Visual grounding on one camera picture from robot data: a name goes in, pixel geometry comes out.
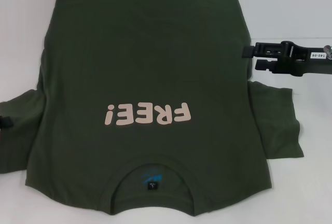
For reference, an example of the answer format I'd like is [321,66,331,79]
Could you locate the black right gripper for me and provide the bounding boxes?
[241,41,332,76]

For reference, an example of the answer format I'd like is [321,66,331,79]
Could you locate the dark green FREE! t-shirt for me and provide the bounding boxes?
[0,0,306,224]

